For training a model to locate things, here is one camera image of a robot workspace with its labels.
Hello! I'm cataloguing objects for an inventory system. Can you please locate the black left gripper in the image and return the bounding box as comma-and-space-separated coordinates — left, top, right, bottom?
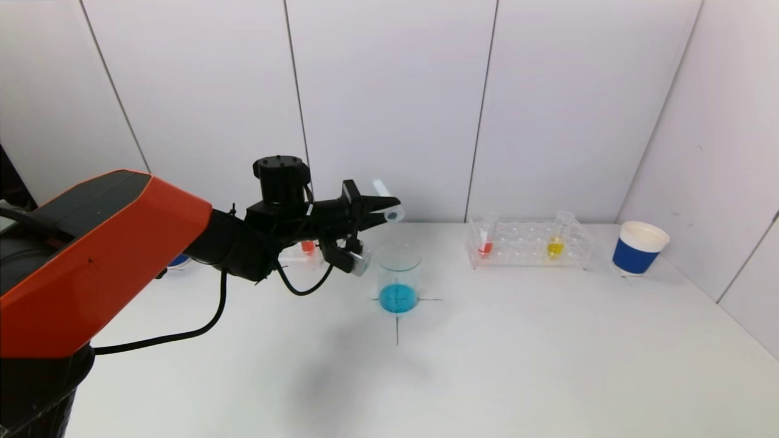
311, 179, 401, 232

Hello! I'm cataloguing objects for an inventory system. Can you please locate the blue pigment test tube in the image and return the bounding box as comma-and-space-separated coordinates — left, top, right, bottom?
371, 178, 406, 223

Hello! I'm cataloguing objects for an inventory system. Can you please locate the clear acrylic test tube rack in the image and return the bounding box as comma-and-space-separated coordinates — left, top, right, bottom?
275, 240, 328, 269
466, 218, 595, 271

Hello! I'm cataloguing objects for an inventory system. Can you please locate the clear glass beaker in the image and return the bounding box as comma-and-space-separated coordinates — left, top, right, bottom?
375, 244, 422, 316

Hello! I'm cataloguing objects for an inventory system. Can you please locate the yellow pigment test tube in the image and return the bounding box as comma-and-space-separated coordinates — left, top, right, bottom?
545, 210, 576, 261

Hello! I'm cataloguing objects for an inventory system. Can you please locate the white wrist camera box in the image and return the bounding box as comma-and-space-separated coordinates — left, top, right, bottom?
329, 240, 373, 278

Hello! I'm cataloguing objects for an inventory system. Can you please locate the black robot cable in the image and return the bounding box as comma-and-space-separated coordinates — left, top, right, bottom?
91, 262, 337, 357

